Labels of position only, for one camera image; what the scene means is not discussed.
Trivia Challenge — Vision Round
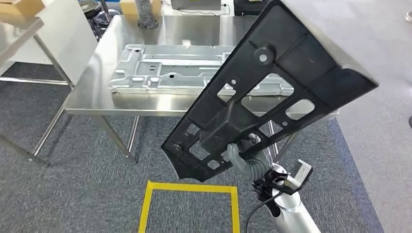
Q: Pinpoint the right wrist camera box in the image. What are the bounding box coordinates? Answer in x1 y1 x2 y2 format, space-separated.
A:
282 159 313 196

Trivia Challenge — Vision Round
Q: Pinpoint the black round stool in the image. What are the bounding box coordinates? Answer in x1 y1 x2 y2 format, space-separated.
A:
79 0 103 20

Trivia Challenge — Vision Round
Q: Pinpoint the yellow floor tape square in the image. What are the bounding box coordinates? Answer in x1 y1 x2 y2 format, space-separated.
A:
138 181 241 233

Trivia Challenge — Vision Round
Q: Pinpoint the grey ribbed hose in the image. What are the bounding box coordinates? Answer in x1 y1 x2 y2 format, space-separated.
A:
134 0 159 30

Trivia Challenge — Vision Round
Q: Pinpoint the black power cable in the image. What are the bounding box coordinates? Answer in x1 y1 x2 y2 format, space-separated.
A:
175 3 231 17

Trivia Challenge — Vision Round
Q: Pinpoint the stainless steel workbench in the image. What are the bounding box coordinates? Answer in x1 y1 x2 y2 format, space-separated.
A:
64 14 341 165

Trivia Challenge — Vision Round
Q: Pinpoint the black plastic frame part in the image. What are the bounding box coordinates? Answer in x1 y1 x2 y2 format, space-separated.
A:
161 0 379 183

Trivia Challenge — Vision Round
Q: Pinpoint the steel frame side table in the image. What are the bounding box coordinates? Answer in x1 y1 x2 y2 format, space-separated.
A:
0 16 76 167

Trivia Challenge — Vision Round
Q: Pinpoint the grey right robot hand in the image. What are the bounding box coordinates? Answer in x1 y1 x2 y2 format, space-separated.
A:
225 133 262 171

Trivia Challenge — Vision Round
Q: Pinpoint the silver stamped metal plate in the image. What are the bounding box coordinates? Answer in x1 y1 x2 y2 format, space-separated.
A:
109 44 294 97

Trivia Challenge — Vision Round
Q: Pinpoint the chrome pole stand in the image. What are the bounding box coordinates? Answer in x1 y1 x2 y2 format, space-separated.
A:
94 0 121 28

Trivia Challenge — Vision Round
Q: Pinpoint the white cabinet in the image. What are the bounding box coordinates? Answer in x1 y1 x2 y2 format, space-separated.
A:
8 0 99 86

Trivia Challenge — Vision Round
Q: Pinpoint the black camera cable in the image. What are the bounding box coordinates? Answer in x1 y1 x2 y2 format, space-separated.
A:
244 192 284 233

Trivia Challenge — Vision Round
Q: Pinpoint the brown cardboard box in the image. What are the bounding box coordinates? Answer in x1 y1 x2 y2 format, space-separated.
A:
120 0 162 22
0 0 46 23

